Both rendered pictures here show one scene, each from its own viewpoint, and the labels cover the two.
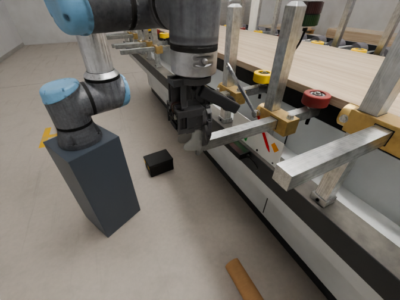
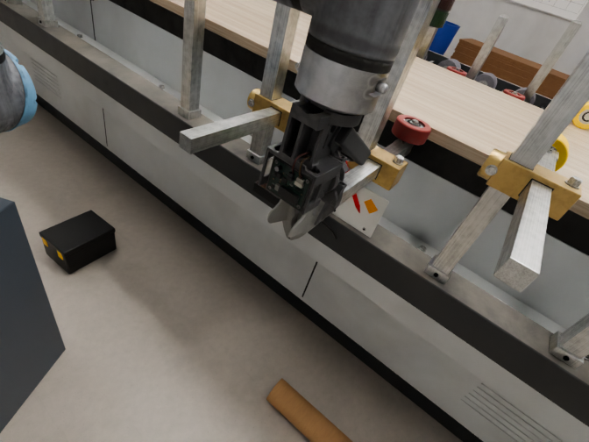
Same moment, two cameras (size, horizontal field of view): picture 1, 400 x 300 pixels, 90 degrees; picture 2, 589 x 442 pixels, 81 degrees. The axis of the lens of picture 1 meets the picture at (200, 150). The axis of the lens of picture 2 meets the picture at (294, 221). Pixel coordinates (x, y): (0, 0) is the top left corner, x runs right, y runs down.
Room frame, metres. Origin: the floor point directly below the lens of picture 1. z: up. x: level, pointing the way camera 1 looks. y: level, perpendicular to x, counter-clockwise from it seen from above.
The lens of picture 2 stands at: (0.12, 0.24, 1.15)
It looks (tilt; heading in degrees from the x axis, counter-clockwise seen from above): 39 degrees down; 322
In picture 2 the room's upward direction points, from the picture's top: 18 degrees clockwise
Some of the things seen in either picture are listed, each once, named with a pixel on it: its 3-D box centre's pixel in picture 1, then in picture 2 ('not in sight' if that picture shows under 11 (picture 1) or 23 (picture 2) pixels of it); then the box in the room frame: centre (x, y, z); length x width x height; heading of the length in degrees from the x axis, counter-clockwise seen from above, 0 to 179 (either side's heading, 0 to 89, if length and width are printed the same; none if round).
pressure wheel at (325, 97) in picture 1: (312, 108); (404, 143); (0.61, -0.37, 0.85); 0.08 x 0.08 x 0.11
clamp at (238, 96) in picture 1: (230, 92); (275, 110); (0.79, -0.12, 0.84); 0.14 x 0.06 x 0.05; 27
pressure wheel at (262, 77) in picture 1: (261, 85); not in sight; (0.84, -0.26, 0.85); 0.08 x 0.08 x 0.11
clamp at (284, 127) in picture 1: (275, 118); (370, 160); (0.57, -0.24, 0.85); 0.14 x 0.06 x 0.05; 27
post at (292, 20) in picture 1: (274, 98); (371, 130); (0.58, -0.23, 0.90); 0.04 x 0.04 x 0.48; 27
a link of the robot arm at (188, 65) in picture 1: (194, 62); (342, 81); (0.42, 0.01, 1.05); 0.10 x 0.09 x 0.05; 26
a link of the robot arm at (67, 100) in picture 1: (68, 102); not in sight; (0.81, 0.57, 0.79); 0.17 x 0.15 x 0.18; 131
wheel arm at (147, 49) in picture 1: (150, 49); not in sight; (1.64, 0.37, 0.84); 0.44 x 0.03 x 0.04; 117
